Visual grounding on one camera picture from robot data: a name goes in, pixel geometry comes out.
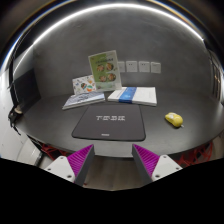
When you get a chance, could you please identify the white wall socket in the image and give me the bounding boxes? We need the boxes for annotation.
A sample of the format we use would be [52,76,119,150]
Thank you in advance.
[139,61,150,72]
[118,61,125,73]
[151,62,161,74]
[126,61,138,72]

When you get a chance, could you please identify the green food booklet standing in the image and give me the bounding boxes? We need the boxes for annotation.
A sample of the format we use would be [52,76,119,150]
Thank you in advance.
[88,50,122,91]

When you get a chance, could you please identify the small colourful card standing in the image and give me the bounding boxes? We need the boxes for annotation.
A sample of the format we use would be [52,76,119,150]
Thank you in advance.
[72,75,96,95]

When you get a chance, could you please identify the grey magazine lying flat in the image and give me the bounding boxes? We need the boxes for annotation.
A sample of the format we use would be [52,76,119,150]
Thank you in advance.
[62,92,105,110]

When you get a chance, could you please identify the black monitor at left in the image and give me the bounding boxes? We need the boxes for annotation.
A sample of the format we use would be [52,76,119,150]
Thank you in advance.
[13,69,41,113]

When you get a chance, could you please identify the black mouse pad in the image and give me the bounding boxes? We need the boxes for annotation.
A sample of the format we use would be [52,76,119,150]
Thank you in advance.
[72,104,146,141]

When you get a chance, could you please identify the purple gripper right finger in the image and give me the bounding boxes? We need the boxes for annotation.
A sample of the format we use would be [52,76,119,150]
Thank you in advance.
[131,143,183,185]

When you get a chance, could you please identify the white and blue book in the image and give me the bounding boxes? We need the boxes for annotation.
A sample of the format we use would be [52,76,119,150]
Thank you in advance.
[108,87,157,106]

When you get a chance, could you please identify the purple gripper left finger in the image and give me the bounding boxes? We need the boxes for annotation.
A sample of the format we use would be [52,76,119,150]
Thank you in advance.
[43,144,96,187]

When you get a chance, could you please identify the yellow computer mouse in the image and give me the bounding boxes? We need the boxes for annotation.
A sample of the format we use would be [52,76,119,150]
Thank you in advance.
[165,112,183,128]

